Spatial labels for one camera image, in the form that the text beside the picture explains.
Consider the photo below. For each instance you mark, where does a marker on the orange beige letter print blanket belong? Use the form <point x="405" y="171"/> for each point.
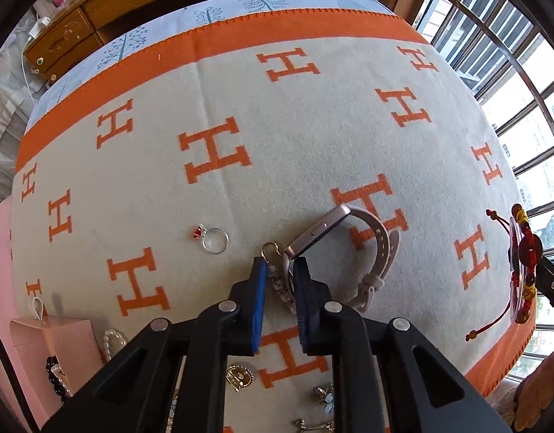
<point x="304" y="121"/>

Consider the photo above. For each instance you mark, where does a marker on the person's right hand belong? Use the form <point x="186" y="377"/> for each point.
<point x="540" y="392"/>

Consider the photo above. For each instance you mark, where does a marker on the silver blue trinket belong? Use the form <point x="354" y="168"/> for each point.
<point x="174" y="408"/>

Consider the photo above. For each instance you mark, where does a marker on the pink paper box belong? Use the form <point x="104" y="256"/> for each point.
<point x="55" y="343"/>

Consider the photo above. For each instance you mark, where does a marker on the light blue leaf print sheet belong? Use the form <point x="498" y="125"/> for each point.
<point x="168" y="27"/>

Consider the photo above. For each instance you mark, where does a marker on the pink smartwatch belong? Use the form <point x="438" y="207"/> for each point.
<point x="313" y="234"/>

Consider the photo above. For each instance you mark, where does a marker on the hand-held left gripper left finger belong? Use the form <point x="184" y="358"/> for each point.
<point x="258" y="302"/>

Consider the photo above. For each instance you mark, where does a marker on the window with dark grille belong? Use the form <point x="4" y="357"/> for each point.
<point x="507" y="64"/>

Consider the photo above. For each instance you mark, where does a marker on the silver hair clip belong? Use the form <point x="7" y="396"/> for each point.
<point x="304" y="424"/>

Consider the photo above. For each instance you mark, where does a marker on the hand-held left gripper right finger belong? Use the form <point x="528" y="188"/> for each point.
<point x="301" y="306"/>

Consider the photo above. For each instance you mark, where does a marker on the white lace bed cover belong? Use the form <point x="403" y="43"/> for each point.
<point x="6" y="121"/>

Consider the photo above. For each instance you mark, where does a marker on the gold brooch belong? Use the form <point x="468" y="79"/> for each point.
<point x="240" y="376"/>

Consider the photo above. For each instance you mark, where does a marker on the person's right forearm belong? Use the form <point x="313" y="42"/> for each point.
<point x="502" y="401"/>

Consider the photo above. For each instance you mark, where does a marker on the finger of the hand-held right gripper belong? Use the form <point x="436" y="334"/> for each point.
<point x="552" y="284"/>

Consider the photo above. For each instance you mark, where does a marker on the white charger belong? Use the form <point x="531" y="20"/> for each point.
<point x="41" y="25"/>

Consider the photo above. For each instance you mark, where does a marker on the blue flower earring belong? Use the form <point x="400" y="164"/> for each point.
<point x="325" y="399"/>

